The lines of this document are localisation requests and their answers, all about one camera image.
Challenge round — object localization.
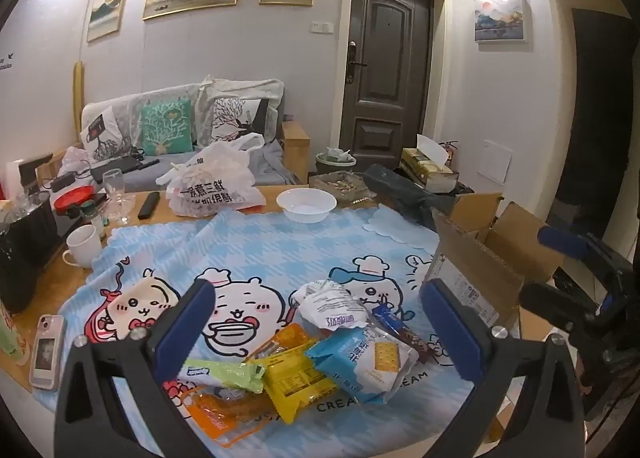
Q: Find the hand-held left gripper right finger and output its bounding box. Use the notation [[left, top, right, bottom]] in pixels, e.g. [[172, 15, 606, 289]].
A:
[[419, 278, 587, 458]]

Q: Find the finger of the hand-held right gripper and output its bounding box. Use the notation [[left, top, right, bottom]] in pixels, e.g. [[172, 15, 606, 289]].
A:
[[519, 282, 603, 330], [537, 224, 626, 270]]

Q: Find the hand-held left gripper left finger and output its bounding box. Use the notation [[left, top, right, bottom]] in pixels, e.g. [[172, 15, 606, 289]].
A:
[[52, 279, 217, 458]]

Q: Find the cardboard box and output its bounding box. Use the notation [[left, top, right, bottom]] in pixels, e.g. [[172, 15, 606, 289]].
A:
[[422, 192, 583, 444]]

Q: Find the dark blue cookie packet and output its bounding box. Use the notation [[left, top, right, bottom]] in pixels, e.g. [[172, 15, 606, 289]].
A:
[[370, 305, 436, 364]]

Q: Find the green snack packet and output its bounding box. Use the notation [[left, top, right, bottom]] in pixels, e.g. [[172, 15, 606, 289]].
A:
[[180, 358, 266, 395]]

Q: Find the orange clear snack packet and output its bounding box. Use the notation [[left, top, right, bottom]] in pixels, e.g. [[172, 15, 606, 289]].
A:
[[182, 384, 281, 441]]

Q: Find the light blue cracker packet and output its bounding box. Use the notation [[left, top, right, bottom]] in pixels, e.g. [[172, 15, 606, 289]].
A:
[[305, 327, 420, 406]]

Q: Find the small orange snack packet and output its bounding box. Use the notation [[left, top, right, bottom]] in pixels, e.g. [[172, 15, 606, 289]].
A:
[[247, 323, 311, 364]]

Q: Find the yellow snack packet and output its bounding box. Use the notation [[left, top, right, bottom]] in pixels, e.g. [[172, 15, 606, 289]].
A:
[[260, 343, 341, 426]]

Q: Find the white snack packet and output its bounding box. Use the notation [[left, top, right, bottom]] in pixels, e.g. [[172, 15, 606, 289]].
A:
[[291, 279, 373, 334]]

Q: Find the blue printed cartoon blanket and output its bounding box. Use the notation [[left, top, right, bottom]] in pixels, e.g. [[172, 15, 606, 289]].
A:
[[57, 205, 501, 458]]

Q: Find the black remote control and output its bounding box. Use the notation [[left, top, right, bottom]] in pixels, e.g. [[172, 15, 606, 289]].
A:
[[137, 191, 161, 220]]

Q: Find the white mug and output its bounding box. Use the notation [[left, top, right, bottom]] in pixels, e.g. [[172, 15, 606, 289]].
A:
[[62, 225, 103, 269]]

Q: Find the fire extinguisher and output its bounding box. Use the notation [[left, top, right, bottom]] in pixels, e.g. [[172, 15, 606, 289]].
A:
[[439, 139, 459, 169]]

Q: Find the spice jar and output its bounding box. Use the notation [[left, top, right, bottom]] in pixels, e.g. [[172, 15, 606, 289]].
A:
[[80, 199, 107, 239]]

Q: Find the pink smartphone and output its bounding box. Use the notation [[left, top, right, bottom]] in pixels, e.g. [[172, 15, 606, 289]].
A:
[[29, 314, 66, 391]]

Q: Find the white printed plastic bag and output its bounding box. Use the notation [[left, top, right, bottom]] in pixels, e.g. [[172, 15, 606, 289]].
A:
[[156, 132, 267, 217]]

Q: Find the black plastic bag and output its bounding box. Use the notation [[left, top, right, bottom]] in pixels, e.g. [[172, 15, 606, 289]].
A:
[[362, 163, 471, 226]]

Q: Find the wine glass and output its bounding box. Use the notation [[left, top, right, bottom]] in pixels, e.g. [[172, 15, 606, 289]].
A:
[[102, 169, 132, 225]]

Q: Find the grey sofa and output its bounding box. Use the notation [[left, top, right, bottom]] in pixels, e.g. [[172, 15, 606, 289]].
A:
[[37, 81, 311, 191]]

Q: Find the tissue box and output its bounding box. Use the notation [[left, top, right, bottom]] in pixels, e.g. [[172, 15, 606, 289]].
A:
[[400, 134, 460, 191]]

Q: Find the red lid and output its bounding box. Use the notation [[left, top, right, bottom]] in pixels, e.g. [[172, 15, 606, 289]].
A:
[[52, 185, 96, 215]]

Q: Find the white bowl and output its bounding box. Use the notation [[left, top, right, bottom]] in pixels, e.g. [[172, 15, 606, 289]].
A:
[[276, 188, 338, 224]]

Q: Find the green bag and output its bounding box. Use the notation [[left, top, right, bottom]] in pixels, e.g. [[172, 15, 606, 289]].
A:
[[0, 303, 26, 364]]

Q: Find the black appliance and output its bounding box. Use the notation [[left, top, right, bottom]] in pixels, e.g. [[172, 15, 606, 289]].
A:
[[0, 191, 58, 314]]

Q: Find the glass ashtray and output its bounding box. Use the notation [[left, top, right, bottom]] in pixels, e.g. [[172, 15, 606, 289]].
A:
[[308, 173, 377, 204]]

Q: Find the teal deer pillow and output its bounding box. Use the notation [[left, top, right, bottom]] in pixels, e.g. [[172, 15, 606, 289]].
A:
[[139, 98, 193, 154]]

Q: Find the white pillow black print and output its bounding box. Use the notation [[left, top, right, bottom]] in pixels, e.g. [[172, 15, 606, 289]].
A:
[[81, 106, 132, 161]]

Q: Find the green basin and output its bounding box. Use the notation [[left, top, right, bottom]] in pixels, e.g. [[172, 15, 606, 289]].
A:
[[315, 145, 357, 174]]

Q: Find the white pillow tree print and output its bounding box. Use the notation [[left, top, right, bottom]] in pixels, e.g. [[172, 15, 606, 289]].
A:
[[210, 97, 271, 144]]

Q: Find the square sunset canvas painting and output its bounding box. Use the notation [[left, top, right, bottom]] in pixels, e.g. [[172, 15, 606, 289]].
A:
[[474, 0, 531, 43]]

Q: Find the dark grey door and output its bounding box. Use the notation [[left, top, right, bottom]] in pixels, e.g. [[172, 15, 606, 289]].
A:
[[341, 0, 434, 174]]

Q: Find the yellow wooden board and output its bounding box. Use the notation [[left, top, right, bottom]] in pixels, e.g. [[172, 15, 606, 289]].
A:
[[73, 61, 86, 139]]

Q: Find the small framed mountain painting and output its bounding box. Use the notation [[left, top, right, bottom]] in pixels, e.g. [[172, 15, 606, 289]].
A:
[[86, 0, 131, 43]]

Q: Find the white wall panel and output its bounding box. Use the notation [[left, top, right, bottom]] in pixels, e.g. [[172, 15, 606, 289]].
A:
[[480, 139, 513, 184]]

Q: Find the door handle lock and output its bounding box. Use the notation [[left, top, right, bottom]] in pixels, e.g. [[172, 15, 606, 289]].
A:
[[346, 41, 366, 84]]

